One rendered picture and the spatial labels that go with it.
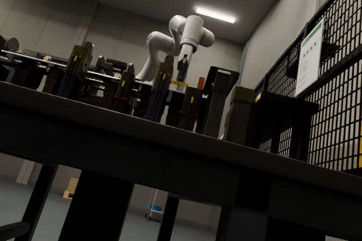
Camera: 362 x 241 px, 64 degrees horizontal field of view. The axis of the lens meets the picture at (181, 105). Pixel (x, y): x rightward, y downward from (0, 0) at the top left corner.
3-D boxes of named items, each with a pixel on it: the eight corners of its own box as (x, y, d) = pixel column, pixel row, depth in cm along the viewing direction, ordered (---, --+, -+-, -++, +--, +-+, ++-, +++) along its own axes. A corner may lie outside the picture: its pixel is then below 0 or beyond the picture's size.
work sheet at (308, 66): (317, 79, 117) (324, 16, 127) (293, 98, 139) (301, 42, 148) (322, 81, 117) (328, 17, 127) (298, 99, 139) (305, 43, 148)
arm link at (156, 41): (141, 108, 195) (118, 99, 189) (140, 100, 205) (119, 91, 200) (176, 43, 176) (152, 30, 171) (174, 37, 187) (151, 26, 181)
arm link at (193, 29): (194, 50, 143) (178, 42, 140) (200, 27, 147) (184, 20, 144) (202, 43, 135) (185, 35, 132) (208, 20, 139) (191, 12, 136)
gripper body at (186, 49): (180, 50, 142) (174, 71, 138) (181, 39, 132) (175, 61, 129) (195, 54, 142) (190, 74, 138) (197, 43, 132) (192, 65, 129)
